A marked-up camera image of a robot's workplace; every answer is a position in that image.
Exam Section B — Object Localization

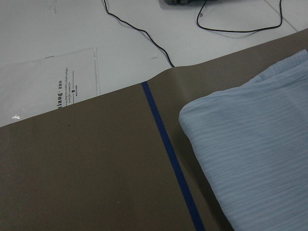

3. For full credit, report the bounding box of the light blue button shirt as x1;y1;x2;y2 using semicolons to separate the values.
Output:
179;50;308;231

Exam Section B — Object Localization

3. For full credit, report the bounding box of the brown paper table cover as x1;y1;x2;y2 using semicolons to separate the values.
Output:
0;30;308;231

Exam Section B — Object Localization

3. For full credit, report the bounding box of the clear plastic bag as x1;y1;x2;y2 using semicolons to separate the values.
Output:
0;48;101;126

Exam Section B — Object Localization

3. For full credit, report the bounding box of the black cable on table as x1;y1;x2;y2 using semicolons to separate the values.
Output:
103;0;175;68

